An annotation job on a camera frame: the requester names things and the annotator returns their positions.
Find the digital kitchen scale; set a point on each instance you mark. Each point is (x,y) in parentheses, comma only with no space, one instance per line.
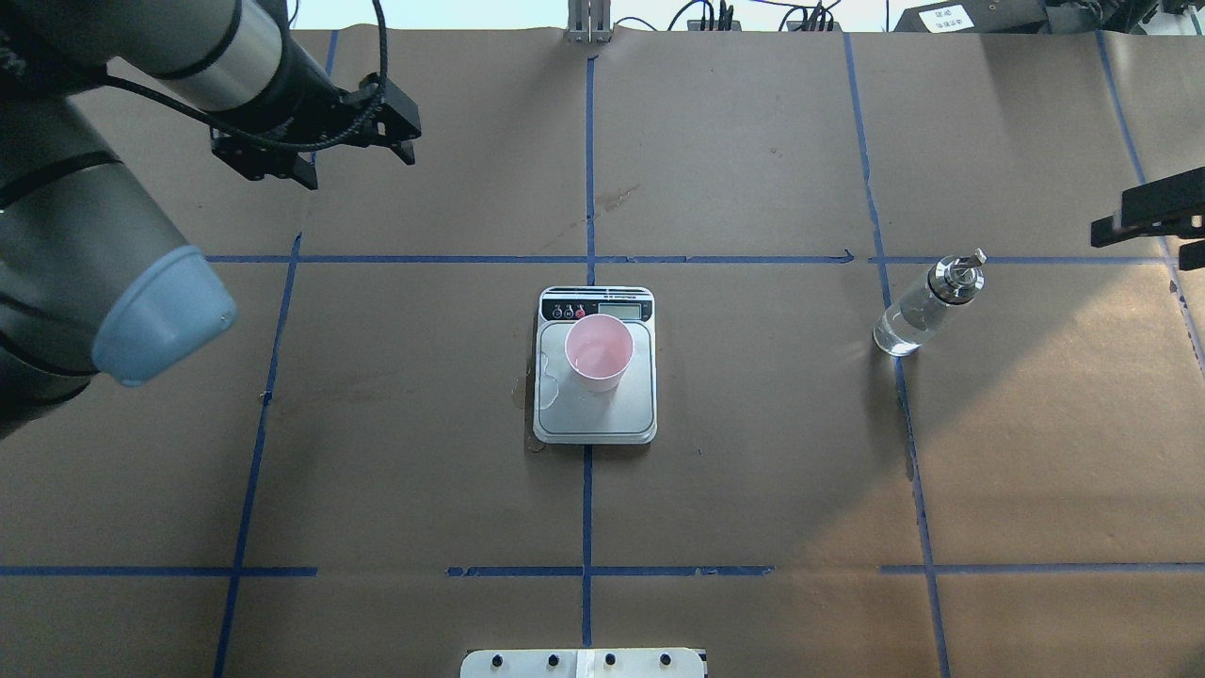
(564,411)

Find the aluminium frame post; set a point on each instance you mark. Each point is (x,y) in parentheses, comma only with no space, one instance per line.
(589,21)

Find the pink plastic cup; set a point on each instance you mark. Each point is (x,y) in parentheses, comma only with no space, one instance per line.
(599,349)

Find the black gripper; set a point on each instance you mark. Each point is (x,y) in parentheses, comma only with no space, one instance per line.
(303,92)

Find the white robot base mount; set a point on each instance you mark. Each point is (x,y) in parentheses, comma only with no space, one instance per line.
(586,662)

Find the glass sauce dispenser bottle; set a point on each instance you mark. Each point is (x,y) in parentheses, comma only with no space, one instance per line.
(925,307)

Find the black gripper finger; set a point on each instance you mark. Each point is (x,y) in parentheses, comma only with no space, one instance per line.
(1168,207)
(1192,255)

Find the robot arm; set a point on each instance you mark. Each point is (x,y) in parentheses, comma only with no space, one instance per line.
(96,278)

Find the brown paper table cover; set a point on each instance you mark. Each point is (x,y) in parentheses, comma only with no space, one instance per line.
(347,483)

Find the black device with label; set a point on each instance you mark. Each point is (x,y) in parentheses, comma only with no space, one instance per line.
(984,17)

